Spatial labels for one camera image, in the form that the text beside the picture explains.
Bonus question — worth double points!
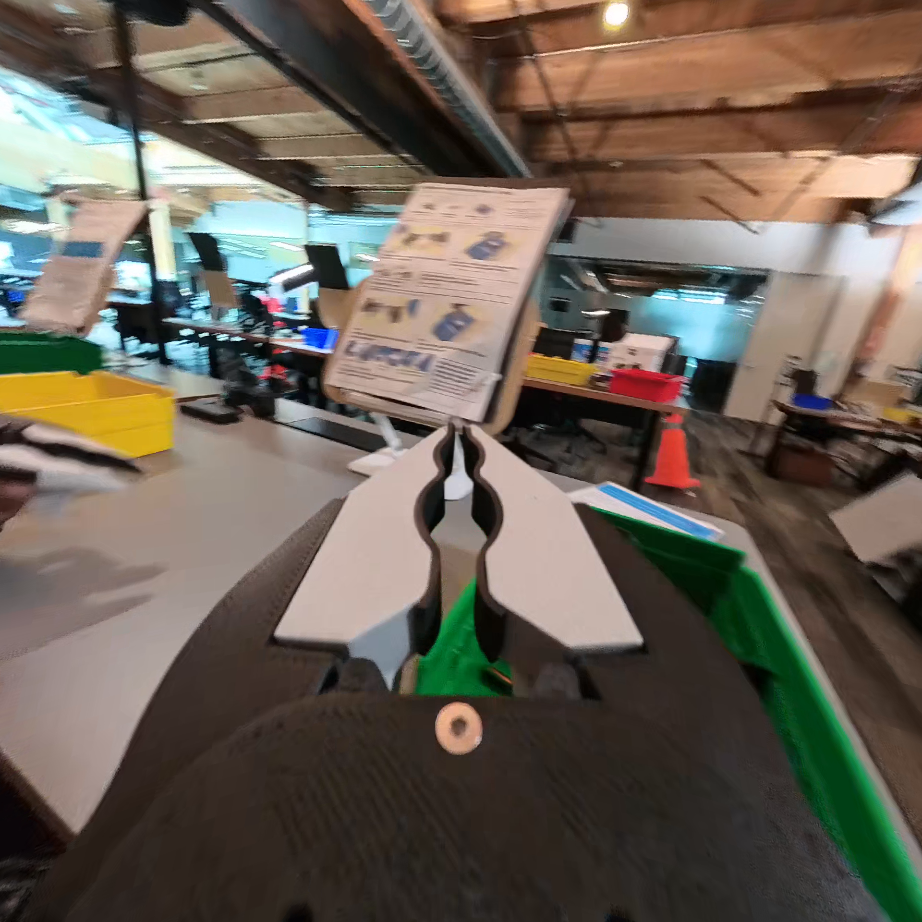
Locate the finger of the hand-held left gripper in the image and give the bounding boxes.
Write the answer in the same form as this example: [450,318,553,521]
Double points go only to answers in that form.
[0,414,144,476]
[0,461,129,499]

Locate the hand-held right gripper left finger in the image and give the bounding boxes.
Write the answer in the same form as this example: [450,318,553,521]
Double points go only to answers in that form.
[272,425,455,691]

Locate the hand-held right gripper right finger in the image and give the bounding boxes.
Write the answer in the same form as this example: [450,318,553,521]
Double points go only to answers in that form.
[460,425,645,662]

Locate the green plastic bin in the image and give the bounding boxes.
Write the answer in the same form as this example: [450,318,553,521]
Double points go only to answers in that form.
[0,333,103,377]
[416,504,922,922]

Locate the black rectangular desk plate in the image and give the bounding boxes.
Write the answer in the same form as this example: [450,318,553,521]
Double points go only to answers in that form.
[287,415,422,453]

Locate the grey desk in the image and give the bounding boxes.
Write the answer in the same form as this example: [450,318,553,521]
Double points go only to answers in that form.
[0,392,922,887]

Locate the yellow plastic bin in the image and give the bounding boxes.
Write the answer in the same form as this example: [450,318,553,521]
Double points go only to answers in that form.
[524,353,599,388]
[0,369,179,460]

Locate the blue-striped clear plastic bag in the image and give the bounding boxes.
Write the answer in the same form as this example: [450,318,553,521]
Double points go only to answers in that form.
[569,481,726,543]

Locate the orange traffic cone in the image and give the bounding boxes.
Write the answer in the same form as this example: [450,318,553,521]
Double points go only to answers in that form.
[643,412,702,492]

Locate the cardboard-backed instruction sheet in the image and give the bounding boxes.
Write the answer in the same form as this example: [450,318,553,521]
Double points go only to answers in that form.
[20,193,150,338]

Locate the wooden workbench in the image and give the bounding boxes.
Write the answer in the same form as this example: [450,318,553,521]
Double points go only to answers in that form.
[519,375,692,491]

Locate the black battery charger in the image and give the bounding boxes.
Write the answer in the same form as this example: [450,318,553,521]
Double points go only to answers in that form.
[179,371,280,426]

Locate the instruction sheet on stand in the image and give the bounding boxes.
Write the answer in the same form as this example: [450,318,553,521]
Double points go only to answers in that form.
[319,194,577,438]

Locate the red plastic bin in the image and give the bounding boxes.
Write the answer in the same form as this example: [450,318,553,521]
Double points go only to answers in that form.
[609,369,687,404]

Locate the white cardboard box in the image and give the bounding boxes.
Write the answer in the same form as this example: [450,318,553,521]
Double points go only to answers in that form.
[598,331,679,376]

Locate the printed instruction sheet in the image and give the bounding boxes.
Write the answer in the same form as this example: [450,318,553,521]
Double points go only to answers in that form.
[324,182,571,425]

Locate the grey flat board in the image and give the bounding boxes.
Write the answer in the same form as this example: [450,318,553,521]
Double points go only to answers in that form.
[828,472,922,566]

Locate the silver ventilation duct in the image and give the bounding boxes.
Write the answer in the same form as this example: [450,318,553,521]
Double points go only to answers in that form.
[389,0,534,177]

